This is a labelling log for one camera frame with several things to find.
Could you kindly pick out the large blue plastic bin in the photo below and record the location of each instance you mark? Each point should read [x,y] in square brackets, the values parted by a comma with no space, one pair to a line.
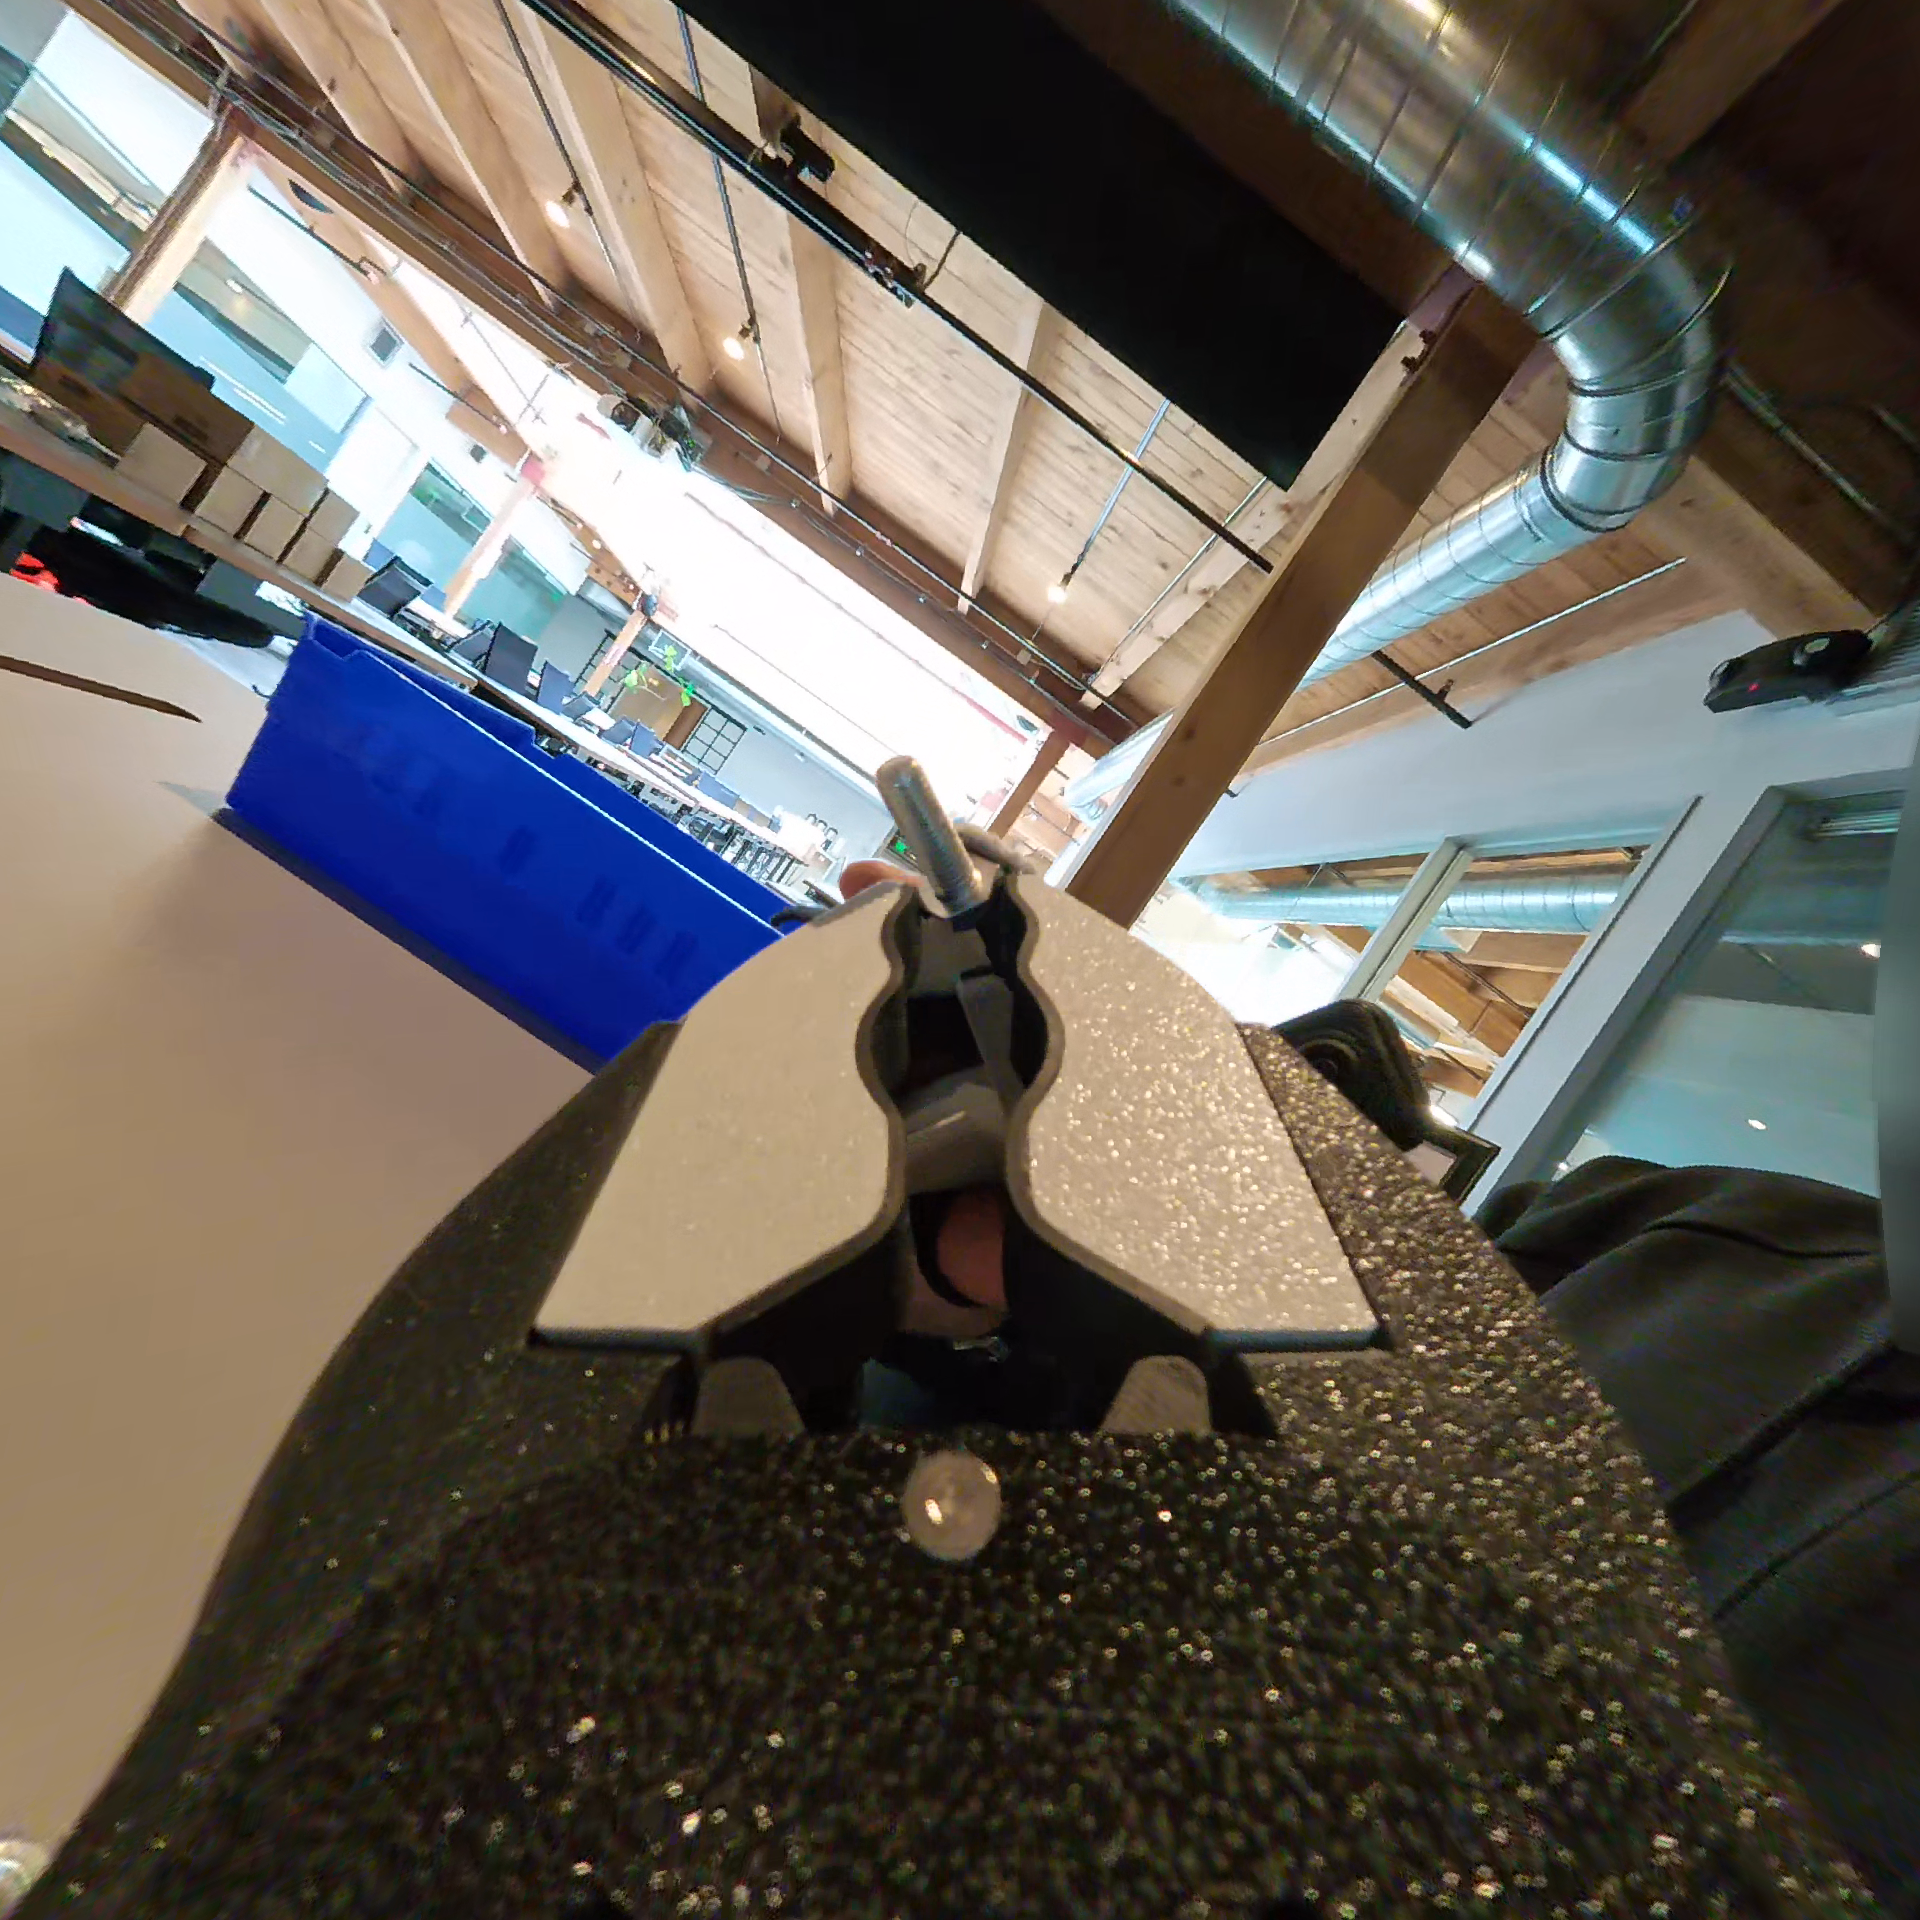
[482,841]

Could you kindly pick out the person's right hand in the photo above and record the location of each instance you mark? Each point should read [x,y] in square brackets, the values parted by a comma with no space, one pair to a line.
[961,1247]

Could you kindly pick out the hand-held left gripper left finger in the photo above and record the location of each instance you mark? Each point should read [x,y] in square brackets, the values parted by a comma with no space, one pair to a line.
[722,1170]

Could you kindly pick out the black mesh office chair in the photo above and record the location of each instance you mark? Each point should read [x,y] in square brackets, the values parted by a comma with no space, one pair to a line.
[1382,1074]

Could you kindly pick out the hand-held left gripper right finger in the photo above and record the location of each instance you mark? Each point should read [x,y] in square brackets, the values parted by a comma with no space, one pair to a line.
[1187,1170]

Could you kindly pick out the person's right forearm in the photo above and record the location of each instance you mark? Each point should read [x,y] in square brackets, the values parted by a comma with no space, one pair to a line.
[1741,1410]

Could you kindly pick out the silver spiral air duct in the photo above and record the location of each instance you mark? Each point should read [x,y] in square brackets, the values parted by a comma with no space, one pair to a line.
[1501,270]

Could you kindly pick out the metal bolt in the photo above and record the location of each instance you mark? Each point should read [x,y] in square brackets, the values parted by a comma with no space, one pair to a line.
[931,841]

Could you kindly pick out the dark computer screen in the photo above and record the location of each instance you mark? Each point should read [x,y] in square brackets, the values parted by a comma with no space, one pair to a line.
[107,331]

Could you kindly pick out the wooden support post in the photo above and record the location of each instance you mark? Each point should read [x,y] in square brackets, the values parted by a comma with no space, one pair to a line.
[1293,602]

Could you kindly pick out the cardboard box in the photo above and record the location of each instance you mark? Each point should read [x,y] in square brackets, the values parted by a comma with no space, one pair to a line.
[241,481]

